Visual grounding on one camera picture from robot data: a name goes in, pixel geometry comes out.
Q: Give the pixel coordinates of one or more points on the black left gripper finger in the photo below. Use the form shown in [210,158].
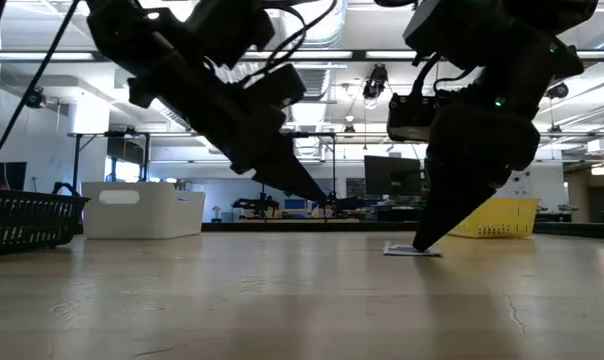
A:
[287,170]

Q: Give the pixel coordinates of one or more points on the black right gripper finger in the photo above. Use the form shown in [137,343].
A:
[447,210]

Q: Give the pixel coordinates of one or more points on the twisted white strip packet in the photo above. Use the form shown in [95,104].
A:
[397,249]

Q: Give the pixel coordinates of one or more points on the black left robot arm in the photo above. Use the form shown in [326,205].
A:
[122,30]

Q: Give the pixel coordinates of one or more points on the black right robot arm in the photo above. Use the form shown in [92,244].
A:
[482,35]

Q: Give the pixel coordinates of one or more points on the background black robot arm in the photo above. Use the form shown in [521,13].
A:
[254,204]
[344,205]

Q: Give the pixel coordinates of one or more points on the wipes canister white lid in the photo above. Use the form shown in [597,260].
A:
[314,212]

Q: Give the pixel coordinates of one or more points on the white pillar with posters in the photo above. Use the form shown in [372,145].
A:
[524,186]

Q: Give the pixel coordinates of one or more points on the black monitor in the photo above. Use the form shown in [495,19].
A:
[4,175]
[392,175]

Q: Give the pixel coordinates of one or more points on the yellow plastic basket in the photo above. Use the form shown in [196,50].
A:
[512,220]

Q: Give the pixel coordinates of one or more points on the ceiling lamp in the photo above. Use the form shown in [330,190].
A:
[601,170]

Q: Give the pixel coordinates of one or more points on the LED light bar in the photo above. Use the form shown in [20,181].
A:
[327,54]
[37,56]
[389,54]

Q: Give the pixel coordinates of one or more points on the white plastic bin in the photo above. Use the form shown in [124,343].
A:
[142,210]

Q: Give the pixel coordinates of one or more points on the black plastic basket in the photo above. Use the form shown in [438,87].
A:
[32,220]

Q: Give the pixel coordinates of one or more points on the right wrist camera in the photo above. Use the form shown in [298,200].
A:
[412,117]

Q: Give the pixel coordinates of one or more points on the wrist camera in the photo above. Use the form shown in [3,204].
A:
[227,30]
[412,117]

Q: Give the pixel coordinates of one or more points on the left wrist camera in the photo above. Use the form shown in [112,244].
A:
[227,30]

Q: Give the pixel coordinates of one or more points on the black ceiling camera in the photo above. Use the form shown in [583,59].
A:
[558,91]
[33,97]
[375,82]

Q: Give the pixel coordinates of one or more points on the silver ventilation duct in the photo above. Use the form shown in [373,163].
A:
[322,82]

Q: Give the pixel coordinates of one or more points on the black background rig frame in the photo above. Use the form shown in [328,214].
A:
[107,134]

